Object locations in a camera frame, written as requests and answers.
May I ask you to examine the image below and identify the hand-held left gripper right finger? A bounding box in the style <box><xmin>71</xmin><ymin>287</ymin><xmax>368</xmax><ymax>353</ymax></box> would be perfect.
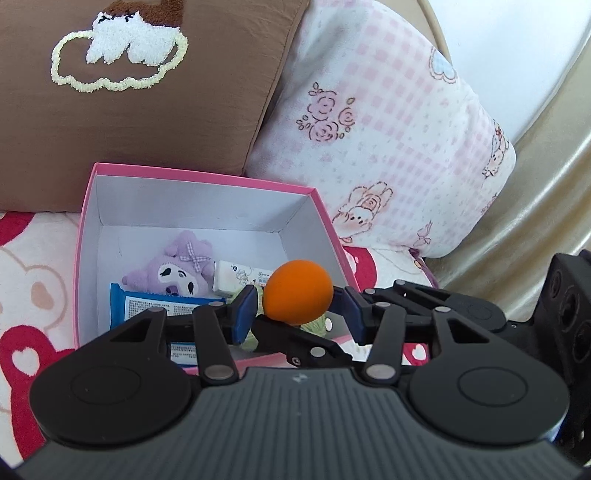
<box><xmin>344</xmin><ymin>288</ymin><xmax>506</xmax><ymax>384</ymax></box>

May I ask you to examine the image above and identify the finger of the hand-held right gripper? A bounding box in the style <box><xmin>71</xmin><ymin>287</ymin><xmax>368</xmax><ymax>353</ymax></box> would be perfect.
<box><xmin>362</xmin><ymin>280</ymin><xmax>467</xmax><ymax>318</ymax></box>
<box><xmin>252</xmin><ymin>318</ymin><xmax>352</xmax><ymax>367</ymax></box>

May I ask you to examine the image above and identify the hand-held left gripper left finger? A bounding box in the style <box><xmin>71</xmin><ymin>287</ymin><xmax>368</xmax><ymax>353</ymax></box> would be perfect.
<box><xmin>76</xmin><ymin>285</ymin><xmax>258</xmax><ymax>384</ymax></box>

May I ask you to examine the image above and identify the green yarn ball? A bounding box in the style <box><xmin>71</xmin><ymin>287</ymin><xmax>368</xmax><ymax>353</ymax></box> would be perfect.
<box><xmin>238</xmin><ymin>314</ymin><xmax>334</xmax><ymax>352</ymax></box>

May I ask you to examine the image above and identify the white tissue pack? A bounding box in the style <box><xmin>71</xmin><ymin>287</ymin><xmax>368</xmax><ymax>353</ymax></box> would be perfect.
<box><xmin>212</xmin><ymin>260</ymin><xmax>274</xmax><ymax>297</ymax></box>

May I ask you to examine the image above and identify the orange makeup sponge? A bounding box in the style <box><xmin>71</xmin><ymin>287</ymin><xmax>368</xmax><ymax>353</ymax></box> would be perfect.
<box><xmin>262</xmin><ymin>259</ymin><xmax>334</xmax><ymax>325</ymax></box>

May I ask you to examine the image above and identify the purple plush toy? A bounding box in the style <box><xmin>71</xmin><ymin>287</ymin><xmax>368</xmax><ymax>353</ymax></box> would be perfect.
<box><xmin>121</xmin><ymin>230</ymin><xmax>215</xmax><ymax>296</ymax></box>

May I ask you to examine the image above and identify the blue wet wipes packet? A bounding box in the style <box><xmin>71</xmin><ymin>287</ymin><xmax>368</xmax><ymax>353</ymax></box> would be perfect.
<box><xmin>110</xmin><ymin>282</ymin><xmax>228</xmax><ymax>366</ymax></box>

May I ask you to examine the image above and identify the pink cardboard box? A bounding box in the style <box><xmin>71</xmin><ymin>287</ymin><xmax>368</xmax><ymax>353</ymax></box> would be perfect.
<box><xmin>74</xmin><ymin>161</ymin><xmax>356</xmax><ymax>374</ymax></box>

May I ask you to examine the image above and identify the pink checked pillow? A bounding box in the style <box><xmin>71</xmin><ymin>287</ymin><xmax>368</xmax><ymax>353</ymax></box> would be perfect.
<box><xmin>247</xmin><ymin>0</ymin><xmax>516</xmax><ymax>259</ymax></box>

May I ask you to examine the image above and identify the brown embroidered pillow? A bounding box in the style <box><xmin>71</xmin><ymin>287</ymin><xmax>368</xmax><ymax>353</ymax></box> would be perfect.
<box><xmin>0</xmin><ymin>0</ymin><xmax>311</xmax><ymax>213</ymax></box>

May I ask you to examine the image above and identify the red bear printed blanket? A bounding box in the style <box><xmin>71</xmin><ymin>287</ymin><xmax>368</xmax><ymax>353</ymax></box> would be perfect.
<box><xmin>0</xmin><ymin>210</ymin><xmax>444</xmax><ymax>462</ymax></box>

